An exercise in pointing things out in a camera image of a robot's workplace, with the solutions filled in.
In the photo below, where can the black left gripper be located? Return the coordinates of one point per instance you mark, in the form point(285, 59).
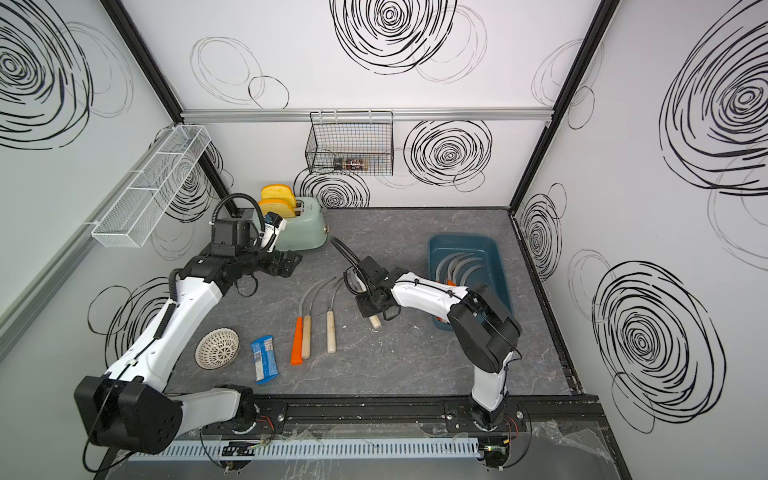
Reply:
point(289, 263)

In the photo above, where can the white wire wall shelf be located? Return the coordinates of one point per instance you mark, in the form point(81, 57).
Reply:
point(152, 186)

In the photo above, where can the wooden handle sickle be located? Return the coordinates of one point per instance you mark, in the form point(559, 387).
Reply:
point(469, 272)
point(330, 318)
point(306, 306)
point(374, 319)

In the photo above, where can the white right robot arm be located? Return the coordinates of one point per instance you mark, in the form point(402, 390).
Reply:
point(485, 328)

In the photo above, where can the white slotted cable duct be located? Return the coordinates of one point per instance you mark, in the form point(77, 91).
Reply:
point(316, 449)

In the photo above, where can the white plastic strainer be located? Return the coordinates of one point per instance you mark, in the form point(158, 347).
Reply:
point(217, 349)

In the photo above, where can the mint green toaster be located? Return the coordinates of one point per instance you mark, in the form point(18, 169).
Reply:
point(306, 230)

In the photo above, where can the yellow toast slice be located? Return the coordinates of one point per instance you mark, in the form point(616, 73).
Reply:
point(278, 206)
point(278, 191)

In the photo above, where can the black wire wall basket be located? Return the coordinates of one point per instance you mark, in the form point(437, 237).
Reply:
point(346, 142)

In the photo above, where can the blue snack packet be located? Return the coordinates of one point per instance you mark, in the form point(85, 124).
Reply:
point(264, 359)

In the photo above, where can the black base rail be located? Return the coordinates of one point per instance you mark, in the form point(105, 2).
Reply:
point(457, 413)

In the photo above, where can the teal plastic storage box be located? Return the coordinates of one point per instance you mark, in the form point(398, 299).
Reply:
point(480, 246)

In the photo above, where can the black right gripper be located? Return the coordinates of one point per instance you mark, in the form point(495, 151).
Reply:
point(365, 309)

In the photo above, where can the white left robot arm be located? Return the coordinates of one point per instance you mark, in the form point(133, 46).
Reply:
point(127, 407)

